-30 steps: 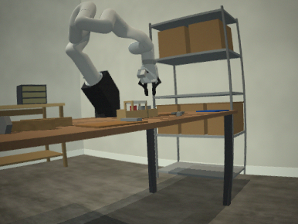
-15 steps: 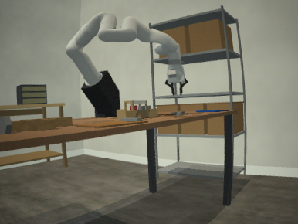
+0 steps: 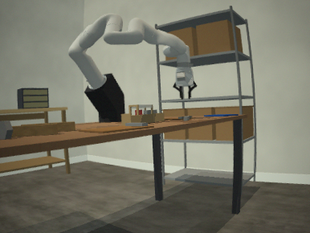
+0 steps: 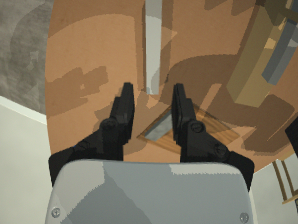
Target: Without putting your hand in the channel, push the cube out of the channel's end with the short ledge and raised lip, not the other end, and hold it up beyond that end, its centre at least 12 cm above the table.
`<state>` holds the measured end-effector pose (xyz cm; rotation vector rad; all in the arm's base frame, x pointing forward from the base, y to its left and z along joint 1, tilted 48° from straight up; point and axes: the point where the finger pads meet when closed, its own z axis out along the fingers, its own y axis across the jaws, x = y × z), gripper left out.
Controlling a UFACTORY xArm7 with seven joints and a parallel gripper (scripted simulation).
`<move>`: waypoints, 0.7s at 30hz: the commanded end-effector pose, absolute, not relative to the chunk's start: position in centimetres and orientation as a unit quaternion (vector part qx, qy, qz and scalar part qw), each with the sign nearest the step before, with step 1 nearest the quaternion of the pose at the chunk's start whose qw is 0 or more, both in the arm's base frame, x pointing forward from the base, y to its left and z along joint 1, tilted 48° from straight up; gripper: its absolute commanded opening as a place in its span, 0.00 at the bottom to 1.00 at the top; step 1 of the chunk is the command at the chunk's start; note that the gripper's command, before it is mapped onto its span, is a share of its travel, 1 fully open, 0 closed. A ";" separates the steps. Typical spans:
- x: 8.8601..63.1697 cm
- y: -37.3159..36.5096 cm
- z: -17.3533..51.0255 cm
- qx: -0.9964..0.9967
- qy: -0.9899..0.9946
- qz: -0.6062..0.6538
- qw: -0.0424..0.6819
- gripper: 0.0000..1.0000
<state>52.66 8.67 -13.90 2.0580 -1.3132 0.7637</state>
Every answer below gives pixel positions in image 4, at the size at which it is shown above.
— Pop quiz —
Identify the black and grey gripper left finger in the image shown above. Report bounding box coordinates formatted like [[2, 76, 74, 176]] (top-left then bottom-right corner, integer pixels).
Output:
[[48, 82, 135, 188]]

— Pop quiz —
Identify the grey square stick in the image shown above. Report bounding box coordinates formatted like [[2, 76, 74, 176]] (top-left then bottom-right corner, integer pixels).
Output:
[[145, 0, 162, 95], [262, 18, 298, 86]]

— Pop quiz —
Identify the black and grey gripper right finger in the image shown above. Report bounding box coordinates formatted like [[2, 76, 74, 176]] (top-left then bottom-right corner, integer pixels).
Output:
[[171, 83, 255, 192]]

